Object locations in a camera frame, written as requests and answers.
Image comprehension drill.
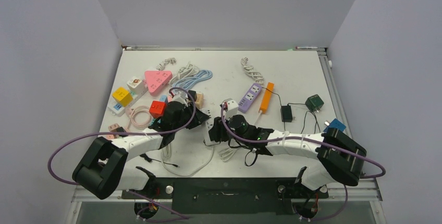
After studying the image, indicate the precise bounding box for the light blue cable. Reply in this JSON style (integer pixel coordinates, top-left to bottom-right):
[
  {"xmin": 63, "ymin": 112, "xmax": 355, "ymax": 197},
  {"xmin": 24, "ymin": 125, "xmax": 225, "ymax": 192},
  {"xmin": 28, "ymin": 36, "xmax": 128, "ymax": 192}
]
[{"xmin": 173, "ymin": 69, "xmax": 213, "ymax": 92}]

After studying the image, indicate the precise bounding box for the beige cube socket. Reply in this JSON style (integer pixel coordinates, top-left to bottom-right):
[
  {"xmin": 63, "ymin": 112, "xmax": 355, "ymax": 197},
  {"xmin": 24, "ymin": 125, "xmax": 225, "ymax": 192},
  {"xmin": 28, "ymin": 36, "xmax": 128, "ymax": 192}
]
[{"xmin": 195, "ymin": 92, "xmax": 204, "ymax": 109}]

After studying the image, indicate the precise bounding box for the white USB power strip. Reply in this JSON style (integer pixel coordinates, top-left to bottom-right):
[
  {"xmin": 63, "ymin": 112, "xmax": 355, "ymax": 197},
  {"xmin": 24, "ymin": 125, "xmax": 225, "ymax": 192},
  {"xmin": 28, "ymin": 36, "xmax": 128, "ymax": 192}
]
[{"xmin": 201, "ymin": 107, "xmax": 215, "ymax": 146}]

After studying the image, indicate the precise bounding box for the green cube socket adapter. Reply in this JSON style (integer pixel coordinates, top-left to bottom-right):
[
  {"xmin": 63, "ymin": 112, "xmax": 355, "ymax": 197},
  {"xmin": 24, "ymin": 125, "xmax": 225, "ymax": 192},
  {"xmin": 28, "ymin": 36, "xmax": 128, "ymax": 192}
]
[{"xmin": 305, "ymin": 94, "xmax": 324, "ymax": 112}]

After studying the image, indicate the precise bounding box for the pink triangular power strip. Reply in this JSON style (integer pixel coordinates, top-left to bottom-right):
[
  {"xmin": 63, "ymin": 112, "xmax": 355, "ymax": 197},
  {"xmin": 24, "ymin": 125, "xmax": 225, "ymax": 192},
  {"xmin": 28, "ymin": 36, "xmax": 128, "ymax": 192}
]
[{"xmin": 144, "ymin": 70, "xmax": 173, "ymax": 96}]

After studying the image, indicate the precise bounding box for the pink coiled cable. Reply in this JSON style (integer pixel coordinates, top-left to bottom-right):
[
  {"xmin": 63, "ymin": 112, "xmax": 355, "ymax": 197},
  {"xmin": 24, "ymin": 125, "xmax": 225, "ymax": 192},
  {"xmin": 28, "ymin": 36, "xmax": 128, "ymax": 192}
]
[{"xmin": 126, "ymin": 105, "xmax": 154, "ymax": 130}]

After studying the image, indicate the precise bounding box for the white flat power strip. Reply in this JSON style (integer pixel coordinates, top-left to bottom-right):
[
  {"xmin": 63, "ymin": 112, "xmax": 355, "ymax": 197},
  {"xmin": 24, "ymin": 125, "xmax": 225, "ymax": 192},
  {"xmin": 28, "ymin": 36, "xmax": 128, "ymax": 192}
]
[{"xmin": 107, "ymin": 92, "xmax": 145, "ymax": 117}]

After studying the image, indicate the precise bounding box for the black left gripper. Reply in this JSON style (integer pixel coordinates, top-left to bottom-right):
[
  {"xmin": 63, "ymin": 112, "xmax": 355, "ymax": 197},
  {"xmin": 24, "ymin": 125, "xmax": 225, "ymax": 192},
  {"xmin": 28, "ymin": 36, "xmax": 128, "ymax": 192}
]
[{"xmin": 173, "ymin": 102, "xmax": 208, "ymax": 132}]

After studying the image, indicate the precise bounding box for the red cube socket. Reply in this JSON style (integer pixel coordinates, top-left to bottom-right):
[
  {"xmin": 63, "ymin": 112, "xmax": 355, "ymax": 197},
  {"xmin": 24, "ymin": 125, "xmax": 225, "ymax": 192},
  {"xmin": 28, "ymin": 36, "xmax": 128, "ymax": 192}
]
[{"xmin": 149, "ymin": 101, "xmax": 167, "ymax": 119}]

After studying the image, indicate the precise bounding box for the pink round socket base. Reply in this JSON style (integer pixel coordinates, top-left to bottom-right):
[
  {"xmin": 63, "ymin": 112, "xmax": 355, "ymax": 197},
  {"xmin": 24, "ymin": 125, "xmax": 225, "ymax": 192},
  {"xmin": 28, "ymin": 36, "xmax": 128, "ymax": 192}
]
[{"xmin": 104, "ymin": 123, "xmax": 127, "ymax": 140}]

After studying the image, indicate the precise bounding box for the black barrel connector cable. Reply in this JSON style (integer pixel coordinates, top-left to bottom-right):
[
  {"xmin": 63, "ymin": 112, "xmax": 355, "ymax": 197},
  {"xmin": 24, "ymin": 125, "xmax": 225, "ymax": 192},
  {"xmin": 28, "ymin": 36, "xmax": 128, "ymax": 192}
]
[{"xmin": 138, "ymin": 152, "xmax": 180, "ymax": 169}]

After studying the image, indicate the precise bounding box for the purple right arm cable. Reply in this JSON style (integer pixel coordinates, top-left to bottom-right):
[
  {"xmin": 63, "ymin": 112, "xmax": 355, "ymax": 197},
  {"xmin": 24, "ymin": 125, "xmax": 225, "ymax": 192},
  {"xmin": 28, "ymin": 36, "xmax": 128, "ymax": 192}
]
[{"xmin": 220, "ymin": 103, "xmax": 387, "ymax": 222}]

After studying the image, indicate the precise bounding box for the purple USB power strip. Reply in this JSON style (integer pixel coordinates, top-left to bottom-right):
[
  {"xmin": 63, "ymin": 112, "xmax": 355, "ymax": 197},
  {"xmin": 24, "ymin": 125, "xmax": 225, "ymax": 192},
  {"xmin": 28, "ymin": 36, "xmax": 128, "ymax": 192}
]
[{"xmin": 238, "ymin": 83, "xmax": 262, "ymax": 113}]

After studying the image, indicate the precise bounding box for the orange power strip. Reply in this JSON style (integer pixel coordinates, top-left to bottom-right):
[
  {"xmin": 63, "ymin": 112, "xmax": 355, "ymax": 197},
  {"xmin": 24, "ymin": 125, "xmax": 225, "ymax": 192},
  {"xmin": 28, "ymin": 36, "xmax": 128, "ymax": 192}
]
[{"xmin": 259, "ymin": 82, "xmax": 274, "ymax": 114}]

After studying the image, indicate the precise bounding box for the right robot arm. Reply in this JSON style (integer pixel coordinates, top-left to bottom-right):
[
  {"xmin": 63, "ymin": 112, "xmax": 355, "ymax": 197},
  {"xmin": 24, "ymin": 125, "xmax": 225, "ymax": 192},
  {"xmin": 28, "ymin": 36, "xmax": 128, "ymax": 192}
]
[{"xmin": 207, "ymin": 115, "xmax": 366, "ymax": 197}]

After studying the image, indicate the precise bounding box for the white picture cube socket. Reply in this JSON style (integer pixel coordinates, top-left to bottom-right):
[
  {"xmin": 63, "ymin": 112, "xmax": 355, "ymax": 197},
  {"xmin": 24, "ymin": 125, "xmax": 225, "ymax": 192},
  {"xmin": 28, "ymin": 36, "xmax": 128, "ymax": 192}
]
[{"xmin": 126, "ymin": 77, "xmax": 147, "ymax": 95}]

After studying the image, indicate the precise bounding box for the white power strip cord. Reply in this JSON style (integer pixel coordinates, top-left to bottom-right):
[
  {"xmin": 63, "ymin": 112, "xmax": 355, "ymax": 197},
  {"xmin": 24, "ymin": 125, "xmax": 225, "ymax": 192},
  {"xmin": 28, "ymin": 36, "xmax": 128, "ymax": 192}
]
[{"xmin": 217, "ymin": 111, "xmax": 265, "ymax": 163}]

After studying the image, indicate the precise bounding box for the black power adapter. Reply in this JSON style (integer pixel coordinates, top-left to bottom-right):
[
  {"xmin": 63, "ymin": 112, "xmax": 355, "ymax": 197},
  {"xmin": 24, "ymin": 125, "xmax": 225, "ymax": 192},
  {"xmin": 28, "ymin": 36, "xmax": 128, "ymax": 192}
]
[{"xmin": 261, "ymin": 86, "xmax": 322, "ymax": 135}]

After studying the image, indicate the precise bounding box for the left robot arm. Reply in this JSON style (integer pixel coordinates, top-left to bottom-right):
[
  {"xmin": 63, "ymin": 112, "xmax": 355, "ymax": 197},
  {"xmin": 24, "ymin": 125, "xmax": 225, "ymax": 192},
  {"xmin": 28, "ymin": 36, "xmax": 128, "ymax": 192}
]
[{"xmin": 72, "ymin": 101, "xmax": 210, "ymax": 200}]

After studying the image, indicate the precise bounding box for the yellow cube socket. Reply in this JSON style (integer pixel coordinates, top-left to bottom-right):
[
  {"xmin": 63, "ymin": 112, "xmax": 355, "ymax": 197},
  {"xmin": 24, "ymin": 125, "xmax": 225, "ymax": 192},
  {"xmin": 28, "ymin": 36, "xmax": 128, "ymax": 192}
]
[{"xmin": 112, "ymin": 87, "xmax": 133, "ymax": 107}]

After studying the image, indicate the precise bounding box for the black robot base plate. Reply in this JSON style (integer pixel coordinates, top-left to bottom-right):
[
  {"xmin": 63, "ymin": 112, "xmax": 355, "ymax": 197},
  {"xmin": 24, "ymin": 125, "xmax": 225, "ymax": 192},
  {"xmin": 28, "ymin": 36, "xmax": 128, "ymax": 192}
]
[{"xmin": 121, "ymin": 178, "xmax": 329, "ymax": 215}]

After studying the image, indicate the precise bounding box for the white coiled cable with plug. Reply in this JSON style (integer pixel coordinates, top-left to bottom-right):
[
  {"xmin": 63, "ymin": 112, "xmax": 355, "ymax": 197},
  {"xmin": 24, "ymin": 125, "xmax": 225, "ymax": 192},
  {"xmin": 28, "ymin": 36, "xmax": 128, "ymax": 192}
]
[{"xmin": 240, "ymin": 57, "xmax": 266, "ymax": 86}]

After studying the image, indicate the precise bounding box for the blue cube socket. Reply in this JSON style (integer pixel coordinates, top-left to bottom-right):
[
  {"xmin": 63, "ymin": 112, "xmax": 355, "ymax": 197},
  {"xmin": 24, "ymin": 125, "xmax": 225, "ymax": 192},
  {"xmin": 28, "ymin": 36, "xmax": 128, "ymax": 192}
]
[{"xmin": 323, "ymin": 118, "xmax": 347, "ymax": 132}]

